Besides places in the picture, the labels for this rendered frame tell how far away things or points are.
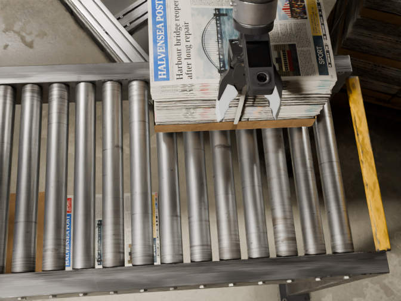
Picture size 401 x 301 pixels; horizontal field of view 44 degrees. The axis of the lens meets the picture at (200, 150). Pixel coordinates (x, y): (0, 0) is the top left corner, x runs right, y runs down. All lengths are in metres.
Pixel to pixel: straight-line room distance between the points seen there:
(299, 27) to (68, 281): 0.72
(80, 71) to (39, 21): 1.11
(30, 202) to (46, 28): 1.28
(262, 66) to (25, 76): 0.66
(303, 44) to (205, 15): 0.21
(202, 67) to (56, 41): 1.37
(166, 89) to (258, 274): 0.45
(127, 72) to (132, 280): 0.50
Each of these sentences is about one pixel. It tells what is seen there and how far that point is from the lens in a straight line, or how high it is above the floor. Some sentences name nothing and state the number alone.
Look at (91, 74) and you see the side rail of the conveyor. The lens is 1.27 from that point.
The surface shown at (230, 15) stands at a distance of 1.08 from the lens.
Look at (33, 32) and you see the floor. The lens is 2.34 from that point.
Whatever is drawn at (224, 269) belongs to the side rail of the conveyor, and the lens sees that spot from 1.12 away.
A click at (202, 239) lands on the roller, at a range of 1.12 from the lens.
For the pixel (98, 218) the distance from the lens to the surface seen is 1.96.
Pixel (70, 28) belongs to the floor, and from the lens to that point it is 2.32.
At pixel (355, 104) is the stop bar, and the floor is 0.82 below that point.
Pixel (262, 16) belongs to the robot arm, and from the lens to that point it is 0.86.
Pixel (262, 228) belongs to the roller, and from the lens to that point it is 1.15.
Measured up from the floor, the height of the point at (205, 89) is 1.02.
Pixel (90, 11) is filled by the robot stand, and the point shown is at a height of 0.23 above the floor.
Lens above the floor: 1.91
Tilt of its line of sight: 70 degrees down
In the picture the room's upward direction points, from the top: 9 degrees clockwise
